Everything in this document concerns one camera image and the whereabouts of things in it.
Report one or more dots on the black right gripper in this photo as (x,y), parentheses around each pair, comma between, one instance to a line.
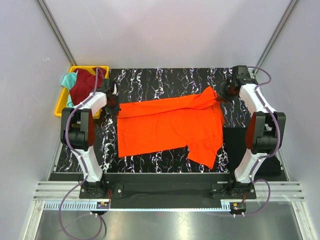
(225,93)

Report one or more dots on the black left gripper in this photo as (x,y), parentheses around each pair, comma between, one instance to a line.
(113,108)

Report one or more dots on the orange t shirt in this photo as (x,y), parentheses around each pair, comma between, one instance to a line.
(195,121)

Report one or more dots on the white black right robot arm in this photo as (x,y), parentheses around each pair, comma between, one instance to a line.
(265,131)

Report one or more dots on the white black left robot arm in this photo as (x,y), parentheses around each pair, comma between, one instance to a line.
(78,127)

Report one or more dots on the dark red t shirt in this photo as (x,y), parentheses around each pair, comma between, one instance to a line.
(84,84)

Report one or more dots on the yellow plastic bin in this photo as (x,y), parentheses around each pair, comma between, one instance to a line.
(63,98)

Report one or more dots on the teal t shirt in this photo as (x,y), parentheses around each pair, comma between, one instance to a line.
(68,82)

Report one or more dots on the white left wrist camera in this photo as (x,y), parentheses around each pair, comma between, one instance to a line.
(115,89)

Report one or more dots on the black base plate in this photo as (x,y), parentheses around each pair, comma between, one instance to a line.
(194,188)

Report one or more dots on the slotted cable duct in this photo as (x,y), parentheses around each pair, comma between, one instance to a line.
(214,206)

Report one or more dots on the aluminium frame post right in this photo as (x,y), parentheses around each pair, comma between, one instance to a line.
(277,31)

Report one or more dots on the aluminium frame post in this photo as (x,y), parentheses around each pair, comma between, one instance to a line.
(56,31)
(277,31)

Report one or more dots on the aluminium frame post left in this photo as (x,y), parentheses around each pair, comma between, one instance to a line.
(56,31)

